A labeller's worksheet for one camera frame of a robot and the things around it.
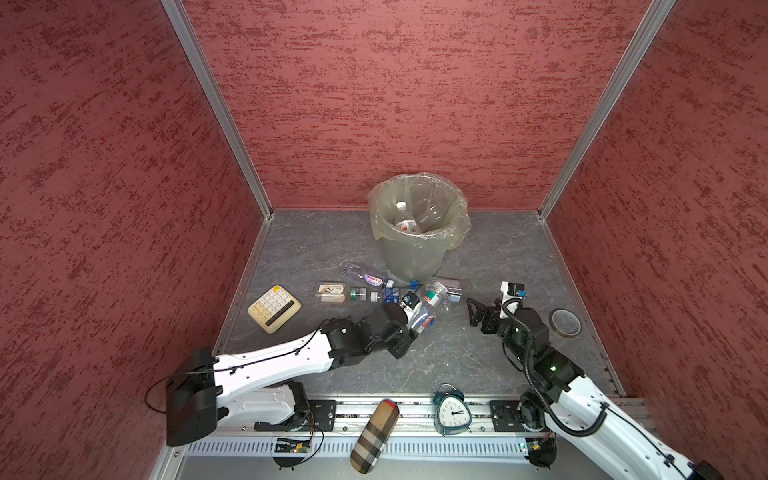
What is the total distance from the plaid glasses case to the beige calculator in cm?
39

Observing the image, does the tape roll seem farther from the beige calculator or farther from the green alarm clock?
the beige calculator

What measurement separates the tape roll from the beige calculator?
0.82 metres

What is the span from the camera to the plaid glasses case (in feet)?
2.21

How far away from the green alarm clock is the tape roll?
39 centimetres

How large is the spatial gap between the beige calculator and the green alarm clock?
0.51 meters

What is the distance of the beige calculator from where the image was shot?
2.97 ft

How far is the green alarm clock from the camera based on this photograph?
0.71 meters
